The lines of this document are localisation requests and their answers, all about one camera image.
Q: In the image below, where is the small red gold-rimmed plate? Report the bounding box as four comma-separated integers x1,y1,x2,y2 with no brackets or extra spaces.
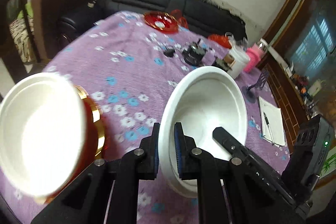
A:
34,86,105,204

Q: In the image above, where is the white foam bowl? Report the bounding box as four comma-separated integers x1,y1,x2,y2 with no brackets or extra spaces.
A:
158,66,247,198
1,73,87,197

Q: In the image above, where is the white notebook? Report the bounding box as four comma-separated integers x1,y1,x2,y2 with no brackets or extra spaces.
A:
259,97,286,147

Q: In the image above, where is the black pen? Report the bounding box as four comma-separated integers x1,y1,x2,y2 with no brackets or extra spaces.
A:
263,112,275,145

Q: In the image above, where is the purple phone stand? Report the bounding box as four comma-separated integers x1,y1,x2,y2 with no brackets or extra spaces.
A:
241,69,269,103

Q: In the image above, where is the purple floral tablecloth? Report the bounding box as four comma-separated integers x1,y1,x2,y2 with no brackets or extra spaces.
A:
1,11,289,223

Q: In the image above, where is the black grinder with wooden knob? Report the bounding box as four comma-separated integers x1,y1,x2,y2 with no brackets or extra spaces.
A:
212,53,235,72

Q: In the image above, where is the pink sleeved thermos bottle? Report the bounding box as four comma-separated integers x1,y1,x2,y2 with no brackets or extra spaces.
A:
244,39,268,73

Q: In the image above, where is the white plastic jar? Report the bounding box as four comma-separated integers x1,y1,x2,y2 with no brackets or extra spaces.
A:
228,46,250,79

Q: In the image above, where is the black cylindrical pump device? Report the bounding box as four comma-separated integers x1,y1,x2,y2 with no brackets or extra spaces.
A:
182,42,207,67

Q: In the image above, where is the black power adapter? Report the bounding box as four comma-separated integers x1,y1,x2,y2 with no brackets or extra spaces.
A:
163,49,175,58

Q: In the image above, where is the dark wooden chair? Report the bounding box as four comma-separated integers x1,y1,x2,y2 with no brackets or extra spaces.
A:
1,0,40,83

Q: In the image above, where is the far red glass plate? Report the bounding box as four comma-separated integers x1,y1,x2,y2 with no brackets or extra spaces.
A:
143,11,179,34

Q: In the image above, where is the black leather sofa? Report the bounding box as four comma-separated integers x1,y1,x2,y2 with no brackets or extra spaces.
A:
57,0,247,41

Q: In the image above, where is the brown armchair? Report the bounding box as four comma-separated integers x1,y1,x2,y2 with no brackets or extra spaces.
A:
31,0,92,60

